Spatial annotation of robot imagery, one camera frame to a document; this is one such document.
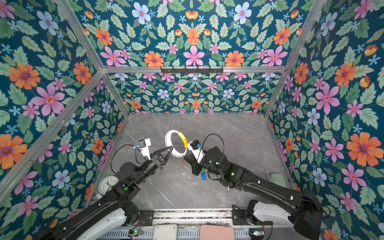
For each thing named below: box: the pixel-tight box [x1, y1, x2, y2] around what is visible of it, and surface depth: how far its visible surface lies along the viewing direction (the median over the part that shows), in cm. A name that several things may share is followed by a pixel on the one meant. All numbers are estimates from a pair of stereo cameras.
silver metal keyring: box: [165, 130, 188, 158], surface depth 67 cm
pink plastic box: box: [199, 224, 235, 240], surface depth 70 cm
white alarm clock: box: [98, 176, 120, 196], surface depth 83 cm
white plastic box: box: [153, 224, 178, 240], surface depth 70 cm
